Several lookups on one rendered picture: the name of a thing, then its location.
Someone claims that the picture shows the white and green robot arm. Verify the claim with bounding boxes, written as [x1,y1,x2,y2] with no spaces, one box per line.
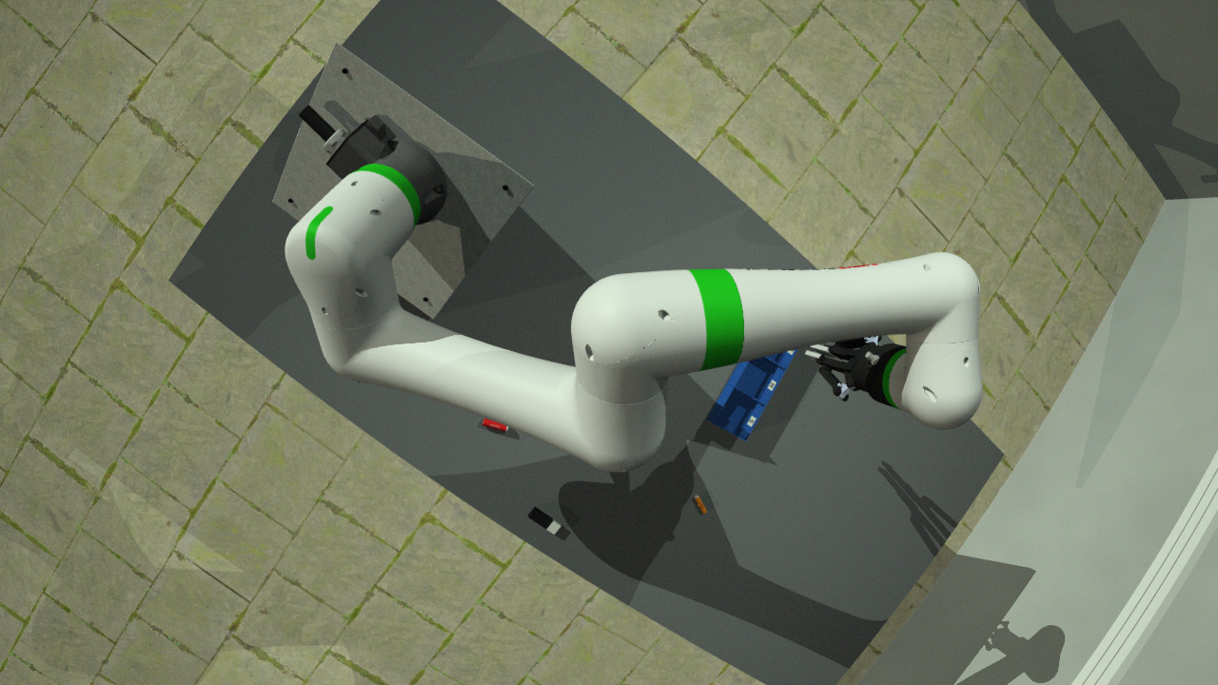
[285,106,983,472]

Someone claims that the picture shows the blue three-compartment bin rack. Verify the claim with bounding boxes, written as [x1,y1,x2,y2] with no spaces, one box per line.
[706,350,797,441]

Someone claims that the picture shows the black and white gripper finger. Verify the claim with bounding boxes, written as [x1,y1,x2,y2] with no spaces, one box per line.
[810,336,882,361]
[805,351,854,401]

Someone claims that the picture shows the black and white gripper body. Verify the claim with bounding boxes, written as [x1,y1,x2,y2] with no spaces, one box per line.
[844,343,879,392]

